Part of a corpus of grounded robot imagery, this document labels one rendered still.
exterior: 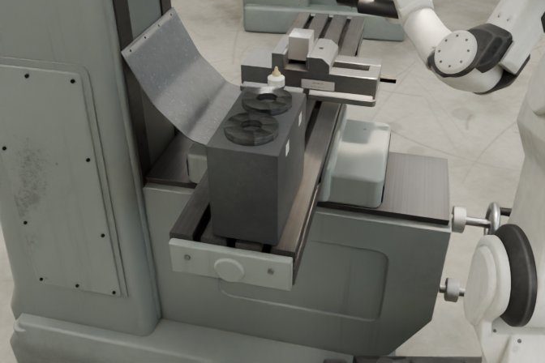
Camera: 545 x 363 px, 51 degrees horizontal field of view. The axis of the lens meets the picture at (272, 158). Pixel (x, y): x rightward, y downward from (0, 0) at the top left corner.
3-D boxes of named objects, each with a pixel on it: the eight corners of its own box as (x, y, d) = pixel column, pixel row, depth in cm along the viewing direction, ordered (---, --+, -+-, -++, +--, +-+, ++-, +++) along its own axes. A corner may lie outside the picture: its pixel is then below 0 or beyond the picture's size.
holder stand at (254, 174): (304, 175, 116) (307, 86, 105) (278, 247, 99) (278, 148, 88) (246, 167, 119) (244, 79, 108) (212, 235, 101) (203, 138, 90)
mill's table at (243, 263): (364, 36, 201) (366, 14, 196) (293, 294, 100) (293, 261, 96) (299, 31, 205) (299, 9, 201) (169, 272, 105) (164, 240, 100)
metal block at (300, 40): (313, 52, 148) (314, 29, 145) (308, 61, 143) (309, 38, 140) (293, 49, 149) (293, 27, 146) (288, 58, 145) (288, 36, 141)
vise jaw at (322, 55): (337, 54, 150) (338, 40, 148) (329, 74, 140) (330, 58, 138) (315, 52, 152) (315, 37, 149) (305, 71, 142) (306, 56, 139)
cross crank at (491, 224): (502, 229, 157) (512, 195, 151) (506, 258, 148) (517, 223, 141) (442, 221, 160) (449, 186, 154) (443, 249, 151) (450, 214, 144)
